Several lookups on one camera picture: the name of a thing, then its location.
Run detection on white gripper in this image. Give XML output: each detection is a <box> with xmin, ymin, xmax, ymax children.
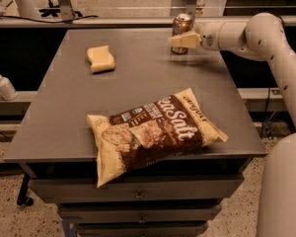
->
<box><xmin>168</xmin><ymin>23</ymin><xmax>221</xmax><ymax>51</ymax></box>

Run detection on orange soda can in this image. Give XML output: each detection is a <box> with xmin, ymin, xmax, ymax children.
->
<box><xmin>171</xmin><ymin>13</ymin><xmax>193</xmax><ymax>54</ymax></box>

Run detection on yellow sponge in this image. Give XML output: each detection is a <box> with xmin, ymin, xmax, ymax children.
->
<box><xmin>87</xmin><ymin>45</ymin><xmax>115</xmax><ymax>73</ymax></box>

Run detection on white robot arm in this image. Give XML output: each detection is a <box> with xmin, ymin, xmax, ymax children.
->
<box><xmin>170</xmin><ymin>13</ymin><xmax>296</xmax><ymax>237</ymax></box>

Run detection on sea salt chip bag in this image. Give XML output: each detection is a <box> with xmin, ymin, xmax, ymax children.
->
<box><xmin>87</xmin><ymin>89</ymin><xmax>228</xmax><ymax>187</ymax></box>

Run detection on grey drawer cabinet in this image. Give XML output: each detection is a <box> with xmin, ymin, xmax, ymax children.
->
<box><xmin>29</xmin><ymin>158</ymin><xmax>250</xmax><ymax>237</ymax></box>

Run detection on white pump bottle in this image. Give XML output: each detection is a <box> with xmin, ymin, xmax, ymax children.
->
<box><xmin>0</xmin><ymin>74</ymin><xmax>18</xmax><ymax>101</ymax></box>

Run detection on black cable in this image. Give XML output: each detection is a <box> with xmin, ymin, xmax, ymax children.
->
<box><xmin>0</xmin><ymin>14</ymin><xmax>100</xmax><ymax>25</ymax></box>

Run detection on grey metal shelf rail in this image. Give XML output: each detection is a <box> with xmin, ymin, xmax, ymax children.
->
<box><xmin>0</xmin><ymin>15</ymin><xmax>296</xmax><ymax>29</ymax></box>

